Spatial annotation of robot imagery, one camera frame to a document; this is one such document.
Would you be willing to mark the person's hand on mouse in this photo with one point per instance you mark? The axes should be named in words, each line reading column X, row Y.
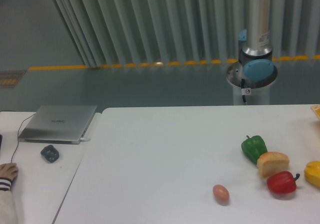
column 9, row 171

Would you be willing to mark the white laptop plug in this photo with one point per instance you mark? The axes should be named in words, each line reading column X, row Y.
column 82, row 139

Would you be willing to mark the red toy bell pepper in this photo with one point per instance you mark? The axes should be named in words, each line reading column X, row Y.
column 282, row 183

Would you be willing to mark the silver closed laptop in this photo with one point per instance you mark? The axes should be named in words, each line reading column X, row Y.
column 58, row 124

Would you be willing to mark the pleated grey curtain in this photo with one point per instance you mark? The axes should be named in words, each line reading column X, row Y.
column 135, row 32

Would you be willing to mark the yellow toy bell pepper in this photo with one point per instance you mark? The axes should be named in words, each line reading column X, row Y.
column 312, row 173

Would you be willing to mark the green toy bell pepper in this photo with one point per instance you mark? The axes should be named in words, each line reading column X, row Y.
column 253, row 147

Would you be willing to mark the small black plastic gadget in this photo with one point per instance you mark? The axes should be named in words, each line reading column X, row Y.
column 50, row 153

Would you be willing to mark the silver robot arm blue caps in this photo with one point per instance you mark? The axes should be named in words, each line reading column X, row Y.
column 256, row 52

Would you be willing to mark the black device at left edge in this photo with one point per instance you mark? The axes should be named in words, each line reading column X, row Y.
column 1, row 140

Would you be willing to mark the woven yellow basket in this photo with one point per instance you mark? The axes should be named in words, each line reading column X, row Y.
column 316, row 110

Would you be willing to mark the brown toy egg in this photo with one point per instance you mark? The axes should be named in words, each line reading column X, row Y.
column 221, row 194

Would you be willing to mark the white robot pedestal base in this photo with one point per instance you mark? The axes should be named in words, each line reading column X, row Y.
column 251, row 83

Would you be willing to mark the toy bread slice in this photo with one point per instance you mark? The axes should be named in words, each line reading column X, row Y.
column 271, row 163

